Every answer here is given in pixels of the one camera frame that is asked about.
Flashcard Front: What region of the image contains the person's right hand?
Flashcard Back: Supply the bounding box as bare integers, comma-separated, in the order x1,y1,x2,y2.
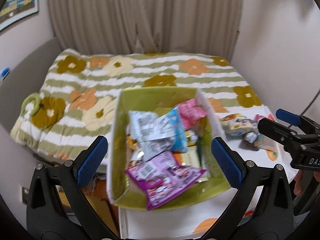
293,170,303,196

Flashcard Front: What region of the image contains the black cable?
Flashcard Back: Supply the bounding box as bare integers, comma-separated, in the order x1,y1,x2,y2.
302,89,320,117

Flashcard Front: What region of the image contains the white blue snack bag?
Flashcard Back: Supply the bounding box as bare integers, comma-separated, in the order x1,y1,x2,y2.
139,108,188,161

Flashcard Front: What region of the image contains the purple snack bag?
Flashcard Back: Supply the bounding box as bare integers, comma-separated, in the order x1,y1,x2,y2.
125,151,206,211

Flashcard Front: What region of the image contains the white blue item on headboard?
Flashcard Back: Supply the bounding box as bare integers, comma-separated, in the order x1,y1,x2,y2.
0,68,10,83

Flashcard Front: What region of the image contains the grey speckled snack bag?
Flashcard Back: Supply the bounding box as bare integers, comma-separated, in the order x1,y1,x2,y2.
128,111,161,142

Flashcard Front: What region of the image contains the beige curtain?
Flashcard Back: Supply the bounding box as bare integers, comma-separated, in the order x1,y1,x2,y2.
48,0,242,59

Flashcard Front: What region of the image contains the floral striped bed quilt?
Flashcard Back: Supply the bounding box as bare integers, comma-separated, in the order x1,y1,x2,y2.
10,49,261,160

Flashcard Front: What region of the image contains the grey headboard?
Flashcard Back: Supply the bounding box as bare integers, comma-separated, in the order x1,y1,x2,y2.
0,36,63,106

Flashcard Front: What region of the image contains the green ring plush toy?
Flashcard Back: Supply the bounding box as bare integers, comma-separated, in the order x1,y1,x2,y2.
20,93,41,116

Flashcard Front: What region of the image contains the pink snack bag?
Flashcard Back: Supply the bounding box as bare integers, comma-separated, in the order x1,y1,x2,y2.
177,99,207,131

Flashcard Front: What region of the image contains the white persimmon print cloth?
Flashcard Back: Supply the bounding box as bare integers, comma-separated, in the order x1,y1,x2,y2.
119,108,297,239

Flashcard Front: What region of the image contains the pink purple snack packet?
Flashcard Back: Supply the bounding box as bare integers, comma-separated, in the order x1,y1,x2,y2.
243,114,277,152

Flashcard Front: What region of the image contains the orange white snack packet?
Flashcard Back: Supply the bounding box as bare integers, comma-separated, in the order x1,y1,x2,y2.
220,113,258,137

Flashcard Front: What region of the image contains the framed town picture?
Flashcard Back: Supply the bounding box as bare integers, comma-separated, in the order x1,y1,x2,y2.
1,0,39,31

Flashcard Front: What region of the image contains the green cardboard box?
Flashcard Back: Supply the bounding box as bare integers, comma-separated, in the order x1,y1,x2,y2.
107,87,229,211

